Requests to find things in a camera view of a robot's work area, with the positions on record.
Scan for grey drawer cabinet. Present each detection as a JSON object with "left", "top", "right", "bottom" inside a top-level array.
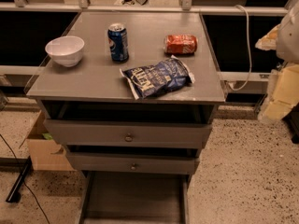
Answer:
[{"left": 25, "top": 11, "right": 226, "bottom": 224}]

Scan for white ceramic bowl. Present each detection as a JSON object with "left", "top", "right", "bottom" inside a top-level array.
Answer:
[{"left": 45, "top": 35, "right": 85, "bottom": 67}]

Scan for white cable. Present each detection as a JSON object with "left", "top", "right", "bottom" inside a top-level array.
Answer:
[{"left": 227, "top": 4, "right": 253, "bottom": 92}]

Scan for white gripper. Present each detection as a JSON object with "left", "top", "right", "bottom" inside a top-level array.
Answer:
[{"left": 255, "top": 2, "right": 299, "bottom": 122}]

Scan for black floor cable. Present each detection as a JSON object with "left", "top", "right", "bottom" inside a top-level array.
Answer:
[{"left": 0, "top": 133, "right": 50, "bottom": 224}]

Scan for middle grey drawer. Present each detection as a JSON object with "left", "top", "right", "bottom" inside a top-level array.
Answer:
[{"left": 66, "top": 152, "right": 198, "bottom": 175}]

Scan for orange soda can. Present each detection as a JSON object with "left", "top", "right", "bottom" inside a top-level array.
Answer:
[{"left": 164, "top": 35, "right": 198, "bottom": 54}]

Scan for bottom grey drawer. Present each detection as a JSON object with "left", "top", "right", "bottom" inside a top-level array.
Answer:
[{"left": 76, "top": 172, "right": 190, "bottom": 224}]

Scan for blue chip bag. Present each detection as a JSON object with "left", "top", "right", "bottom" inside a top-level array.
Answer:
[{"left": 121, "top": 55, "right": 195, "bottom": 100}]

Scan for cardboard box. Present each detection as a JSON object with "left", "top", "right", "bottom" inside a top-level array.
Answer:
[{"left": 26, "top": 112, "right": 74, "bottom": 171}]

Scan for metal railing frame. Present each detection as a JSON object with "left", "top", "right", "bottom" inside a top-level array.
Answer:
[{"left": 0, "top": 0, "right": 299, "bottom": 17}]

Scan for black floor bar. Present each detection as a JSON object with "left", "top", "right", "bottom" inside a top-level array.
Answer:
[{"left": 6, "top": 157, "right": 32, "bottom": 203}]

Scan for grey drawer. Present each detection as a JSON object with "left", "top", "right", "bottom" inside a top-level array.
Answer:
[
  {"left": 66, "top": 152, "right": 198, "bottom": 175},
  {"left": 76, "top": 172, "right": 190, "bottom": 224},
  {"left": 44, "top": 119, "right": 211, "bottom": 148}
]

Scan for top grey drawer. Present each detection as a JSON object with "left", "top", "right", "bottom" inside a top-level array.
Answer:
[{"left": 44, "top": 119, "right": 211, "bottom": 148}]

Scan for blue Pepsi can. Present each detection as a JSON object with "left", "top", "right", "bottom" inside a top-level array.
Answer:
[{"left": 107, "top": 23, "right": 129, "bottom": 63}]

